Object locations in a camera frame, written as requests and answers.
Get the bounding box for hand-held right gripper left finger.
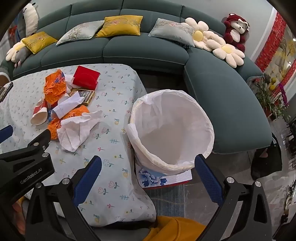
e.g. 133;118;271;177
25;155;102;241

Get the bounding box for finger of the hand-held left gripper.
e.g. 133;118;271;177
0;129;51;163
0;125;14;143

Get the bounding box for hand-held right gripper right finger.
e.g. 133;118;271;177
194;154;273;241

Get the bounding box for orange snack wrapper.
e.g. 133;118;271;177
47;105;90;141
44;69;70;105

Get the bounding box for red paper cup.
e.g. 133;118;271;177
31;96;50;126

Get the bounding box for white tissue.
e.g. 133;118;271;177
57;110;103;153

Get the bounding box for bin with white liner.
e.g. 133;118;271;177
125;89;215;176

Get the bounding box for black remote control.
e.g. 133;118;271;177
0;82;14;102

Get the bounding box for blue patterned rug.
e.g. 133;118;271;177
144;184;185;217

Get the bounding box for blue floral printed box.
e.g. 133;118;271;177
135;162;193;188

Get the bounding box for black bag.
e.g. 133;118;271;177
251;139;283;180

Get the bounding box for person's yellow garment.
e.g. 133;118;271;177
143;215;206;241

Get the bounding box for gold framed box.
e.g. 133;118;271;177
69;88;96;106

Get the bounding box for white gloves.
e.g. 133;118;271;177
63;74;75;93

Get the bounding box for floral light blue tablecloth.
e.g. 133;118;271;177
0;64;158;227

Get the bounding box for red box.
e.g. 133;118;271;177
72;65;101;91

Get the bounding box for grey plush toy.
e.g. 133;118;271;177
14;47;31;68

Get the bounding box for small white daisy plush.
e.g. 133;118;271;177
6;42;26;62

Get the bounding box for small yellow embroidered cushion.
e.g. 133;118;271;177
21;31;58;55

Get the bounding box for potted orchid plant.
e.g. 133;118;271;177
252;76;289;121

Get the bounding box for grey embroidered cushion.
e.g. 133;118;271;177
148;18;195;48
56;20;105;46

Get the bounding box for white long plush toy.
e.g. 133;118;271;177
17;2;39;37

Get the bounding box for white daisy plush pillow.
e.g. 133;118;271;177
206;39;245;68
185;17;226;50

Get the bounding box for dark green sectional sofa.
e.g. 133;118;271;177
0;0;273;154

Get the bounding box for large yellow embroidered cushion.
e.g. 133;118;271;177
95;15;144;38

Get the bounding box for red monkey plush toy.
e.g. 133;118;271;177
223;13;250;52

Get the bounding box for red lattice screen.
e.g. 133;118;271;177
254;11;296;93

